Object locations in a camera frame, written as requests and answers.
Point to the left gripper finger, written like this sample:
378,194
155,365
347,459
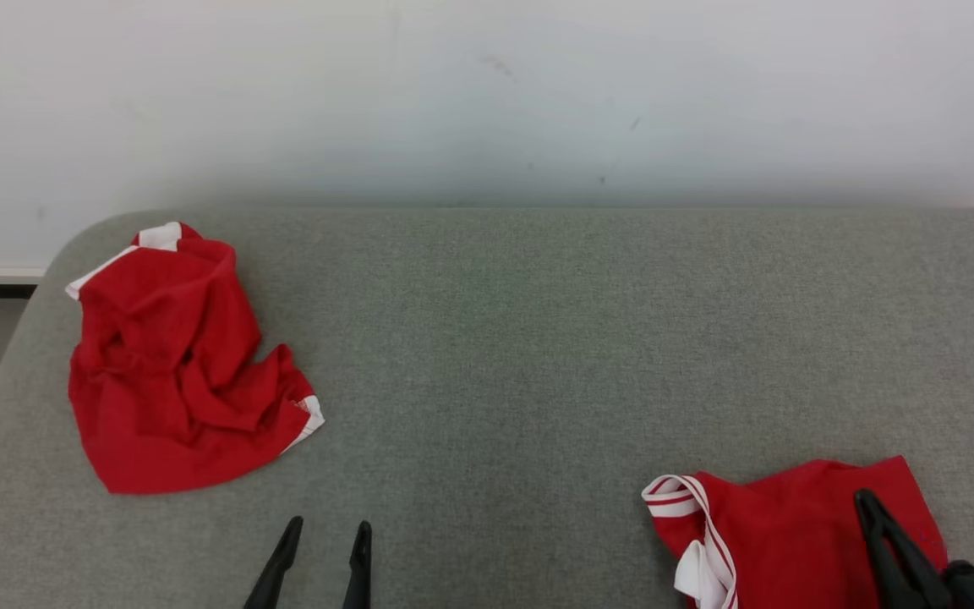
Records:
358,575
277,571

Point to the red white basketball jersey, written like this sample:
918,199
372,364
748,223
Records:
791,524

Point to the red white sports shorts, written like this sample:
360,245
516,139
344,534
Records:
166,381

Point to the grey fabric sofa seat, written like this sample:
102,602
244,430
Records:
495,355

